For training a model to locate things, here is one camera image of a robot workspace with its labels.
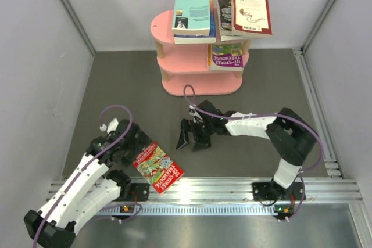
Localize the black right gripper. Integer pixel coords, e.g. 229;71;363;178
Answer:
177;118;216;152

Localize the red 13-storey treehouse book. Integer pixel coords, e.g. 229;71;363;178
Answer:
133;142;184;195

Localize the purple 117-storey treehouse book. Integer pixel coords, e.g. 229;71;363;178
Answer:
210;42;244;72

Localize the blue fantasy cover book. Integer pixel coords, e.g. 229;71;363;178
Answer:
174;0;217;44

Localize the teal back cover book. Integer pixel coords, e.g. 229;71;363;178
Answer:
171;0;210;36

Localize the red cream pocket-watch book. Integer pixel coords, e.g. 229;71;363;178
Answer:
231;0;273;38

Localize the black back cover book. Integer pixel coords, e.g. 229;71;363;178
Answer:
217;0;232;36

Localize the orange cover book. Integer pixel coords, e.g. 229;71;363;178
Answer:
206;44;212;70

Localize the blue nineteen eighty-four book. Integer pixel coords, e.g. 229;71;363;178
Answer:
220;34;265;42

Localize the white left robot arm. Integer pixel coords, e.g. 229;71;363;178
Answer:
24;119;153;247

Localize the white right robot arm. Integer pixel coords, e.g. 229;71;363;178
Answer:
176;100;318;202

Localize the pink three-tier shelf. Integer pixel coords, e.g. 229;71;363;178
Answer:
151;10;243;96

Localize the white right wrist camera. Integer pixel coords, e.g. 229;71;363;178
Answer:
188;105;203;123

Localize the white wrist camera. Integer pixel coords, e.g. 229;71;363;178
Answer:
188;105;203;123
99;118;119;134

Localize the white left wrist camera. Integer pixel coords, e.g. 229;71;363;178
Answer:
99;118;119;134

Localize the aluminium mounting rail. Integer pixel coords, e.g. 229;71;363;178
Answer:
46;175;364;217

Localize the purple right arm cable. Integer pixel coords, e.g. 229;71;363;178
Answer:
183;84;325;222

